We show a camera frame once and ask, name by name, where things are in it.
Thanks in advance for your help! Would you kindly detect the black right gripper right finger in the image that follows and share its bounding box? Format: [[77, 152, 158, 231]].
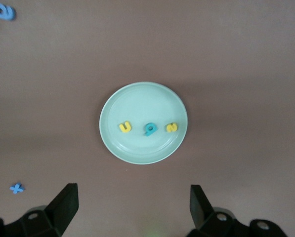
[[186, 185, 252, 237]]

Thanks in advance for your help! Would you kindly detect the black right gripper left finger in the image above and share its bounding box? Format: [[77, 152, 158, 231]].
[[3, 183, 79, 237]]

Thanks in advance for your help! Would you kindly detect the yellow letter s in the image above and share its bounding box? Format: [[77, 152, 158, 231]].
[[166, 122, 179, 133]]

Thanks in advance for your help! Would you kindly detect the teal letter b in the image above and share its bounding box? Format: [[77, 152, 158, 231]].
[[143, 122, 159, 137]]

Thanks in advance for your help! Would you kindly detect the yellow letter n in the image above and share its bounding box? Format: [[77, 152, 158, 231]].
[[119, 120, 132, 134]]

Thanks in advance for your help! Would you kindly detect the blue letter x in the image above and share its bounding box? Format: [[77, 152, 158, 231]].
[[9, 182, 26, 195]]

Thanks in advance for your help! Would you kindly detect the green plate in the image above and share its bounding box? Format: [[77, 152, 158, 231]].
[[99, 82, 188, 165]]

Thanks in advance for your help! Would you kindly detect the brown paper table cover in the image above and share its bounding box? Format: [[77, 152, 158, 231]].
[[0, 0, 295, 237]]

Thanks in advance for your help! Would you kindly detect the blue letter a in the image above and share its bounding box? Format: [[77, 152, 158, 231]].
[[0, 2, 16, 22]]

